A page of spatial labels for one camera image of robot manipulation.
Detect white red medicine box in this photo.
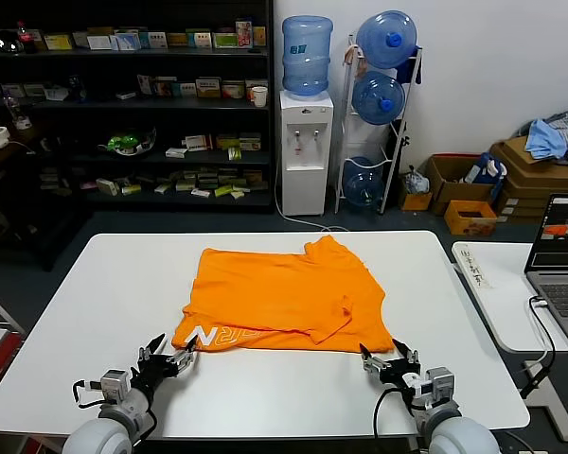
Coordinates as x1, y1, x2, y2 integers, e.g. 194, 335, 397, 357
184, 134, 215, 151

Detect white water dispenser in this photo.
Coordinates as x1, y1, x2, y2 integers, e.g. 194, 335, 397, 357
278, 89, 335, 218

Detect cola bottle red label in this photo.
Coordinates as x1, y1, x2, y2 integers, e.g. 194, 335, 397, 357
16, 20, 35, 53

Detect white and blue box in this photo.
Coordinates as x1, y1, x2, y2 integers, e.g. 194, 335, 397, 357
113, 31, 141, 51

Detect open brown cardboard box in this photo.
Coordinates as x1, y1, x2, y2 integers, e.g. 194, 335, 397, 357
425, 153, 496, 217

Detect grey laptop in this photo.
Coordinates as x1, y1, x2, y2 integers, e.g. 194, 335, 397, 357
524, 192, 568, 358

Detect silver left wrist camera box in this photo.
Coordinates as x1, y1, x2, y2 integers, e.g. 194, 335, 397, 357
98, 370, 127, 403

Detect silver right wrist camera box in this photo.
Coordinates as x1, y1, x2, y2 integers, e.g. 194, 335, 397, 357
425, 367, 455, 408

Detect blue and white bag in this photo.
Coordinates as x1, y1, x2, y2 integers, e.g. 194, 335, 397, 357
463, 151, 508, 200

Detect orange t-shirt with white print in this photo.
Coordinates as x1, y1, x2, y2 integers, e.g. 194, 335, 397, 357
169, 235, 393, 355

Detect large flat cardboard box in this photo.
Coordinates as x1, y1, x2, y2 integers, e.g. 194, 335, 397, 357
489, 136, 568, 181

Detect white orange medicine box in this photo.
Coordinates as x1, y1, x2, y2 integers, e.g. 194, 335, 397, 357
244, 79, 269, 100

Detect small orange cardboard box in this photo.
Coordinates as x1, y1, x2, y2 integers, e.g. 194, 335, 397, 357
443, 199, 498, 237

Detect red orange medicine box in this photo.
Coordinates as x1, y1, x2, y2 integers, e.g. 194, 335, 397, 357
151, 78, 177, 98

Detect light blue cloth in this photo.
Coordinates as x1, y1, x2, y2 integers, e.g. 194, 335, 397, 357
524, 118, 568, 160

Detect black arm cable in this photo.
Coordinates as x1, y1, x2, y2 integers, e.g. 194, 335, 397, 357
72, 377, 105, 410
372, 385, 416, 439

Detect tall pink box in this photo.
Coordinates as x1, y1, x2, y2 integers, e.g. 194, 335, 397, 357
235, 18, 255, 48

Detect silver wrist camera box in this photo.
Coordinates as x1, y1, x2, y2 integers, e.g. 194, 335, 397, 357
98, 370, 127, 403
425, 367, 455, 408

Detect small yellow cardboard box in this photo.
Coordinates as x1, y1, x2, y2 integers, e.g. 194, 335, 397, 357
399, 177, 434, 213

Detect green bowl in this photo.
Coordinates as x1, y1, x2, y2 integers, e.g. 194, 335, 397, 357
98, 126, 158, 157

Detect white side table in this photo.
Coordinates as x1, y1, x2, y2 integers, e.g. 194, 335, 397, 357
452, 240, 568, 444

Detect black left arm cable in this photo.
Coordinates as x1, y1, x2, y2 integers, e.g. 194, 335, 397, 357
72, 377, 105, 410

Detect blue plastic bottle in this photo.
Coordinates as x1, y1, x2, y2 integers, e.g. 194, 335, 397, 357
68, 74, 87, 103

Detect blue water jug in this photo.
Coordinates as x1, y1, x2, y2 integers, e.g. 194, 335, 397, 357
343, 156, 386, 209
351, 70, 406, 126
356, 10, 418, 69

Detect stacked brown cardboard boxes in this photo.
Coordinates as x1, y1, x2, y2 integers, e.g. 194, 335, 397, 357
494, 175, 568, 224

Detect red and white cart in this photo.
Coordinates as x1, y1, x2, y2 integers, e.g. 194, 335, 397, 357
0, 283, 27, 403

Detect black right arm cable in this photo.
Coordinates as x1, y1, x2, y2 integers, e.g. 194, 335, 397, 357
372, 385, 416, 439

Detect beige hanging cloth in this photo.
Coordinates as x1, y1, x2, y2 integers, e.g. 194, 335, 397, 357
343, 38, 366, 79

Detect black shelving unit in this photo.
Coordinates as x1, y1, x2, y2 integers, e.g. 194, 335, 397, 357
0, 0, 275, 273

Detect black laptop cable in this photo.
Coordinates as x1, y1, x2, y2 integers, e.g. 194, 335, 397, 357
520, 295, 558, 401

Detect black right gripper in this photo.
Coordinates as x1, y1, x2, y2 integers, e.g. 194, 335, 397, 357
359, 338, 425, 396

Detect small bottle on white base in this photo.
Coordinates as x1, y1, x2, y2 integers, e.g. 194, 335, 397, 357
3, 92, 33, 131

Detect white power cord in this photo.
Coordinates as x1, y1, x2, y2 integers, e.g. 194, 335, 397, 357
274, 160, 349, 233

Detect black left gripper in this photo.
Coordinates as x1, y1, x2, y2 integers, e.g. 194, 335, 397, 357
130, 333, 198, 394

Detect dark glass bowl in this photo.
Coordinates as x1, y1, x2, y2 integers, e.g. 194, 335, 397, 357
0, 28, 24, 53

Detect plain white medicine box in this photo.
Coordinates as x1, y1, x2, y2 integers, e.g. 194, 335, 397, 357
85, 33, 114, 51

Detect blue bottle with teal label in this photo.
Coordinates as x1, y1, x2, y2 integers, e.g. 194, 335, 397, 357
282, 15, 335, 98

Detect yellow white medicine box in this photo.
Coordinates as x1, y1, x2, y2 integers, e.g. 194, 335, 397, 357
196, 78, 222, 99

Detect white wire jug rack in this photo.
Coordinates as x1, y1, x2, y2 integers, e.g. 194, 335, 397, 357
334, 31, 425, 215

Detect grey plastic bag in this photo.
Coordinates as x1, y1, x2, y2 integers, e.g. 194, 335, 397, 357
403, 165, 432, 195

